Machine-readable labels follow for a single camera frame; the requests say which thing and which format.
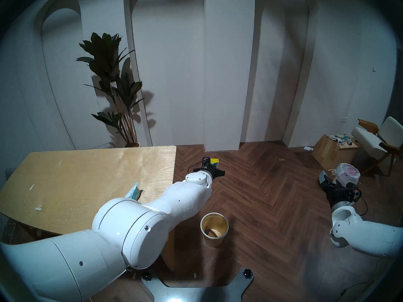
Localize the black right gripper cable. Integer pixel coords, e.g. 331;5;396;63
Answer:
354;190;368;216

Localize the light plywood table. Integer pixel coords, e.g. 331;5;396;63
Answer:
0;146;177;272

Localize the tall dark green plant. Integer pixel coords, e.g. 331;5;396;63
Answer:
76;32;145;144

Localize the white cushioned wooden armchair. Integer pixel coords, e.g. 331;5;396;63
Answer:
351;116;403;176

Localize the cream round trash bin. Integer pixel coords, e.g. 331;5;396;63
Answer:
200;212;229;248

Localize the teal white tissue pack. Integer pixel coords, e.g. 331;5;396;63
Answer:
125;182;141;200

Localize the grey metal robot base plate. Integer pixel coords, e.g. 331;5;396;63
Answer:
141;268;254;302

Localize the wooden cube side table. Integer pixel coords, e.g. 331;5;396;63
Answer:
311;134;359;171

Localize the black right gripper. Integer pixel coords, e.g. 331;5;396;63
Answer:
319;171;362;210

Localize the clutter pile of small items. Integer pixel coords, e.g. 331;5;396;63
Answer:
326;134;353;144

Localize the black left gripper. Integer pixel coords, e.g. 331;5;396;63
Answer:
193;165;226;180

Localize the white plastic bag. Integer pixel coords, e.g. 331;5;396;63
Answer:
333;163;361;187

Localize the black floor cable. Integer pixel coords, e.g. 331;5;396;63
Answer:
338;282;368;298

